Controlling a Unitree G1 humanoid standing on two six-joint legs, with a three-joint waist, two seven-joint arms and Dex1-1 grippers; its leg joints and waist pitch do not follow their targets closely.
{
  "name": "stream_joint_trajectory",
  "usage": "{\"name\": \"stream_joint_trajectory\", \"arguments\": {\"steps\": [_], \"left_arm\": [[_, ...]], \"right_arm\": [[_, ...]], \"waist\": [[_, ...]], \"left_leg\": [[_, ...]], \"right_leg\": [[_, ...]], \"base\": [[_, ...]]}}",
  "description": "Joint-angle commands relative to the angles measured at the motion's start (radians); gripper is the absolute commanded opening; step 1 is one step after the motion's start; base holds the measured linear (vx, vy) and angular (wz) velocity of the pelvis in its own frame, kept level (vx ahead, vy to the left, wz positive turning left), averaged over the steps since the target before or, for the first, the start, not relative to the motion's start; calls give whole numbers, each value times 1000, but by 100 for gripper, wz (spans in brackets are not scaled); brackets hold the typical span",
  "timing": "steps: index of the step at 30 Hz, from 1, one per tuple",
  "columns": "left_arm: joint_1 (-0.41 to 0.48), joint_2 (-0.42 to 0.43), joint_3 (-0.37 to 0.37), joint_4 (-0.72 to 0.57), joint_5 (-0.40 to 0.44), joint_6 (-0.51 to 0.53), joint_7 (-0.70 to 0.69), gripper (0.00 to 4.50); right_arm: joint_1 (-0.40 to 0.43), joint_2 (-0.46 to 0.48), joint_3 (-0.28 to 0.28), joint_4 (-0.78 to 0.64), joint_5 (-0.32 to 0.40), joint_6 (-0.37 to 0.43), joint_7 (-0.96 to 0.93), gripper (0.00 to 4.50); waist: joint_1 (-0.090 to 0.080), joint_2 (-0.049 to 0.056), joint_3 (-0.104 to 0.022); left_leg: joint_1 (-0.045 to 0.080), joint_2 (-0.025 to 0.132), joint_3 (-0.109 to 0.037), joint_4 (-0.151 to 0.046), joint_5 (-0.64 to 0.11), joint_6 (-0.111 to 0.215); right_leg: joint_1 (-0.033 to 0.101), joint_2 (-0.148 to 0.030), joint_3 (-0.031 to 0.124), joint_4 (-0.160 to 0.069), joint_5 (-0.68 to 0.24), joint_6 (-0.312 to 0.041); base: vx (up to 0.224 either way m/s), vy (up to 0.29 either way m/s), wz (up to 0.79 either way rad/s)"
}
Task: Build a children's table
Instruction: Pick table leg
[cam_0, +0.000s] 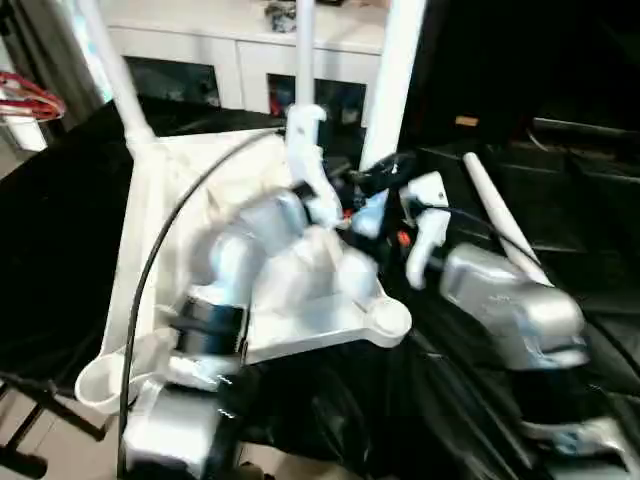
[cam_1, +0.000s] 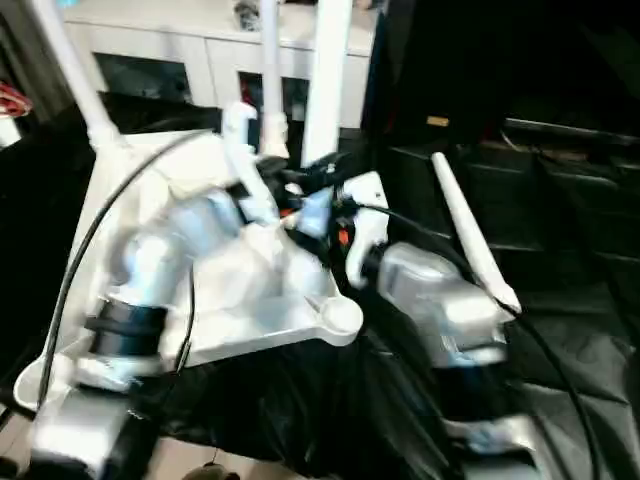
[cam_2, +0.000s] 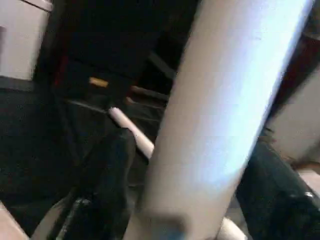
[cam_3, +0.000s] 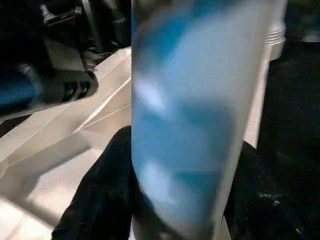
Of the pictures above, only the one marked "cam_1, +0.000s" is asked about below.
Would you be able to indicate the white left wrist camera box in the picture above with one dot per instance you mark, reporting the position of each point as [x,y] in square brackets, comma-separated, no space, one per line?
[240,140]

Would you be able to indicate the black work mat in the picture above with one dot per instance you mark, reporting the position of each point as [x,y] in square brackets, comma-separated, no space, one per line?
[400,400]

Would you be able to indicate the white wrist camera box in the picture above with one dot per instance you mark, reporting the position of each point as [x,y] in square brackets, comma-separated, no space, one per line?
[365,225]
[240,140]

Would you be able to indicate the dark low shelf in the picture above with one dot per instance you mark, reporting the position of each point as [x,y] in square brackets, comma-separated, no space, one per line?
[575,128]

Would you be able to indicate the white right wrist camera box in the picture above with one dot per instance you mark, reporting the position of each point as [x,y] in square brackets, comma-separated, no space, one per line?
[365,225]

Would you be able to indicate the white plastic table top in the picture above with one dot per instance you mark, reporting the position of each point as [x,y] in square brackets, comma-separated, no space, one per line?
[250,290]

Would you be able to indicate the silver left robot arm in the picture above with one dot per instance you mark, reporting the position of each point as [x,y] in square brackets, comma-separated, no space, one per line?
[150,270]

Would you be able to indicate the white plastic table leg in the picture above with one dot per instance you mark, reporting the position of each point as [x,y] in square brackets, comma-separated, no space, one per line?
[330,70]
[272,70]
[475,230]
[80,80]

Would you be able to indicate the white cabinet with glass doors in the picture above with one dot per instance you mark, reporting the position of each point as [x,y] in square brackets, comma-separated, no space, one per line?
[180,50]

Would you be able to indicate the shiny ornament on cabinet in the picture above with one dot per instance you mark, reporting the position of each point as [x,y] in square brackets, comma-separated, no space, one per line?
[247,12]

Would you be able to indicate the small yellow tag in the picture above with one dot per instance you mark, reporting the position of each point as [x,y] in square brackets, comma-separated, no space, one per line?
[438,122]

